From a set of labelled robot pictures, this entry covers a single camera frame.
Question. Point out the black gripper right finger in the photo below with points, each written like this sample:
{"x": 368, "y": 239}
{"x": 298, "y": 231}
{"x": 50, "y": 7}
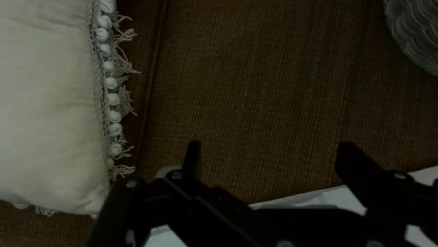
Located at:
{"x": 358, "y": 172}

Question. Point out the white cloth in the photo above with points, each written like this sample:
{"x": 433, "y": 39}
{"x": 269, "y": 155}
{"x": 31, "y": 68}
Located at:
{"x": 320, "y": 201}

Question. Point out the grey woven basket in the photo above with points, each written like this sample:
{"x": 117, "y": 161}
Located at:
{"x": 420, "y": 32}

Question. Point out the white pillow with tassel trim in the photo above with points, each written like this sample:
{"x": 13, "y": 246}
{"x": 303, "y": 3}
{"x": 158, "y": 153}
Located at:
{"x": 46, "y": 91}

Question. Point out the brown fabric sofa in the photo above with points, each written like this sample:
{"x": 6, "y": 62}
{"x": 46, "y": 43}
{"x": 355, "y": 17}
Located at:
{"x": 251, "y": 91}

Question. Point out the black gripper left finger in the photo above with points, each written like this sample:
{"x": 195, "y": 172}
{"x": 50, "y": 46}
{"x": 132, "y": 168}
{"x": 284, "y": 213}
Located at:
{"x": 192, "y": 158}

